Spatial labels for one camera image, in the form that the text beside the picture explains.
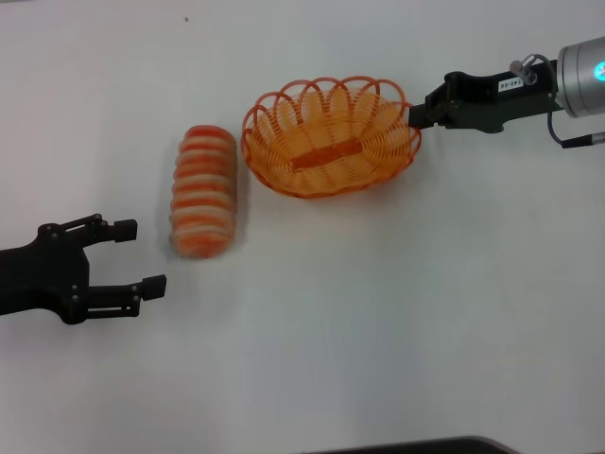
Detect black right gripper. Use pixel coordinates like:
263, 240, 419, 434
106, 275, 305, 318
407, 61, 560, 135

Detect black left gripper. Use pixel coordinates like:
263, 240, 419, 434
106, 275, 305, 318
0, 213, 168, 326

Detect orange striped bread loaf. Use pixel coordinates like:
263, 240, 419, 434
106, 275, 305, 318
168, 123, 238, 260

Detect orange woven plastic basket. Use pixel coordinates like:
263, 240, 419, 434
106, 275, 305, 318
240, 75, 423, 200

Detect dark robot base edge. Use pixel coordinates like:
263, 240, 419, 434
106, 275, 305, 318
325, 434, 519, 454

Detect grey right arm cable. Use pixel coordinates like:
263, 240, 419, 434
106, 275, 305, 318
509, 53, 605, 148

